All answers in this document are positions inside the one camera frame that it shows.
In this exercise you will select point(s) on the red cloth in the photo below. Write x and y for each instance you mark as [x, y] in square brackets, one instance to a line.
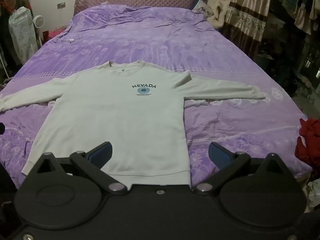
[308, 142]

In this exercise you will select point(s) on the red bag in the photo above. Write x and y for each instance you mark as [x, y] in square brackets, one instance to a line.
[51, 36]

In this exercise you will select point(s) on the white plastic bag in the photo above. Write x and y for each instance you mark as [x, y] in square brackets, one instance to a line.
[313, 192]

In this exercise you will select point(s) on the dark clothes on rack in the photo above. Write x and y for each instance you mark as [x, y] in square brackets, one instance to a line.
[5, 17]

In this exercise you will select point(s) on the white printed sweatshirt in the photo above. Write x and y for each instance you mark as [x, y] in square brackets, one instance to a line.
[112, 120]

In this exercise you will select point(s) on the printed white pillow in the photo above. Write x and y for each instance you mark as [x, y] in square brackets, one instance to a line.
[202, 8]

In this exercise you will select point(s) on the cream fleece blanket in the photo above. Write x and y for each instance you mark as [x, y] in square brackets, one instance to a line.
[217, 12]

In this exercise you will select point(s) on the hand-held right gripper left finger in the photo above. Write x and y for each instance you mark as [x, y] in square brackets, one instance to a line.
[103, 153]

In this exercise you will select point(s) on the hanging clothes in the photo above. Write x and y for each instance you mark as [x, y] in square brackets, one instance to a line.
[297, 5]

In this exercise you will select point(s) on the white desk fan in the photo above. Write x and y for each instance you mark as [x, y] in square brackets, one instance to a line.
[38, 21]

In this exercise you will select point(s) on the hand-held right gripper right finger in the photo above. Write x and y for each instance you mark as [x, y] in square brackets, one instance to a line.
[220, 153]

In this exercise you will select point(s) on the purple floral bed sheet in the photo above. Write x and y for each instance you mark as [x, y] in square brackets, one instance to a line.
[150, 37]

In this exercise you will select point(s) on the beige patterned curtain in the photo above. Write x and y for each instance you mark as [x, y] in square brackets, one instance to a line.
[247, 5]

